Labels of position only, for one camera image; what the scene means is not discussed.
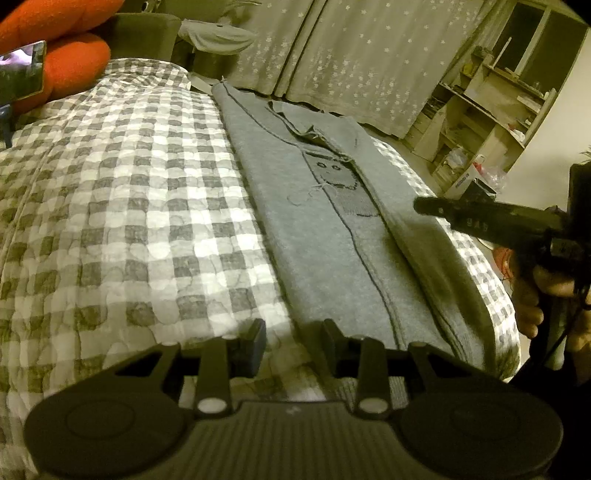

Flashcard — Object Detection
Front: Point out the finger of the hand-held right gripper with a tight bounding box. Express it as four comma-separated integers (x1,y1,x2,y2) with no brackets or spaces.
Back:
413,190,498,241

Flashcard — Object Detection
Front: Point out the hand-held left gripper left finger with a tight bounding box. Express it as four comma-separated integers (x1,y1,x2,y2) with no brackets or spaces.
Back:
110,318,269,419

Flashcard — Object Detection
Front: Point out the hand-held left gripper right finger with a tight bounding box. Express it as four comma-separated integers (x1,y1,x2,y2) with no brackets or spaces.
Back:
322,318,472,419

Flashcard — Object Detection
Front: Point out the gray printed sweater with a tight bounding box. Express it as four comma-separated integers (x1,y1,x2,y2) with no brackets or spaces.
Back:
211,78,498,371

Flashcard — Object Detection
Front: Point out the person's right hand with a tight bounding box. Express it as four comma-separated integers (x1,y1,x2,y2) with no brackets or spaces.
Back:
512,265,588,341

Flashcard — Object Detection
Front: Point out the black box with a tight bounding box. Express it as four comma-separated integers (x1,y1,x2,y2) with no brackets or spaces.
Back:
467,178,498,200

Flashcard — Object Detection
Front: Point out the white cardboard box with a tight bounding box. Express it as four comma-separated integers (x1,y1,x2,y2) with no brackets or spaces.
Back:
450,159,484,193

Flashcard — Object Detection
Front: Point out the plastic bag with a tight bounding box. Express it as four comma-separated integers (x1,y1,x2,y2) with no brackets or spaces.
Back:
475,154,507,185

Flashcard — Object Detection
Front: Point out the wooden shelf unit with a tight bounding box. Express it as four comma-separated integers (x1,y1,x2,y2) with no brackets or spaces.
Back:
406,0,574,195

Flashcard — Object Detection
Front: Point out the star patterned curtain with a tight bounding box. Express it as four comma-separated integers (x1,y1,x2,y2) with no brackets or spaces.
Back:
222,0,327,100
284,0,507,140

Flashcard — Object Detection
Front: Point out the gray checkered blanket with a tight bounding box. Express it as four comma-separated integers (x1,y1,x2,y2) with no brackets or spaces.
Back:
0,58,522,480

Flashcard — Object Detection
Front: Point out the white cloth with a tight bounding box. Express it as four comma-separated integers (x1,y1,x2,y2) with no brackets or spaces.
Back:
178,19,256,54

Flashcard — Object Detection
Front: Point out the gray upholstered headboard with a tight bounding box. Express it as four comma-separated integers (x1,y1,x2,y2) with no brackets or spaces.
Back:
108,12,184,64

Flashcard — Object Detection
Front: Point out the red plush cushion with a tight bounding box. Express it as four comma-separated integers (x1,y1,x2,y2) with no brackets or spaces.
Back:
0,0,126,117

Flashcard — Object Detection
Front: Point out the smartphone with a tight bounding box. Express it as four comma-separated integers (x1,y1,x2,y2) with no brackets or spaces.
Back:
0,40,48,105

